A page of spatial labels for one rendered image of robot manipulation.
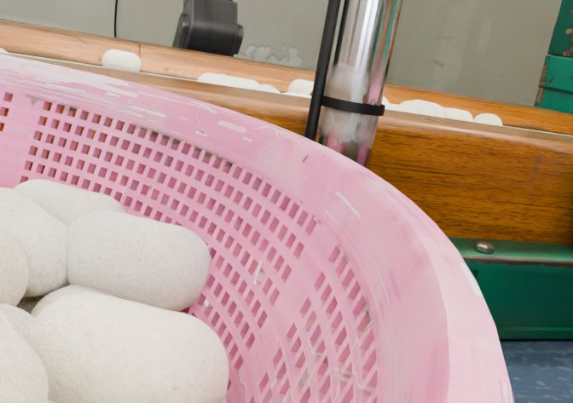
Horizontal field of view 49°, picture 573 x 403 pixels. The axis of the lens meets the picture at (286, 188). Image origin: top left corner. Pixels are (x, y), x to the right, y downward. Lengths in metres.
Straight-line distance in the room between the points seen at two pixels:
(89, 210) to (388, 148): 0.15
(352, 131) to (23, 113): 0.11
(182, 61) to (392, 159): 0.37
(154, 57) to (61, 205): 0.46
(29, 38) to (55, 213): 0.45
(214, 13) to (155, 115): 0.73
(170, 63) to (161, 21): 1.93
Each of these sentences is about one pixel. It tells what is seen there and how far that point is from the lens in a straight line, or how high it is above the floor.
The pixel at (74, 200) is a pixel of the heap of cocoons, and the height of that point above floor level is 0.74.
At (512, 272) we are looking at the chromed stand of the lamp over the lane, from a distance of 0.30.
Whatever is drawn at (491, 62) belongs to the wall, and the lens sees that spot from 2.28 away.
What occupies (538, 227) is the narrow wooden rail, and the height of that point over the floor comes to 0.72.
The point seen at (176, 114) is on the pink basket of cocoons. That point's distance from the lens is 0.17.
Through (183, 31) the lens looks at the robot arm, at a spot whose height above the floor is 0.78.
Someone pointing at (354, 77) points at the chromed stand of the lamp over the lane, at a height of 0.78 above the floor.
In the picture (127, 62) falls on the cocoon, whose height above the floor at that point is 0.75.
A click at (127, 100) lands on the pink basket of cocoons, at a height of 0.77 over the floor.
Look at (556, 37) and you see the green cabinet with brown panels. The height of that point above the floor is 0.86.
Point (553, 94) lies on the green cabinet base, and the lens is 0.98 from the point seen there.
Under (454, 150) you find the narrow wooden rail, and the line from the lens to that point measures 0.29.
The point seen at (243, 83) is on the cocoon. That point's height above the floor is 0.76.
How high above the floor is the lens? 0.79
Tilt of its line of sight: 13 degrees down
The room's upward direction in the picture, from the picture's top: 10 degrees clockwise
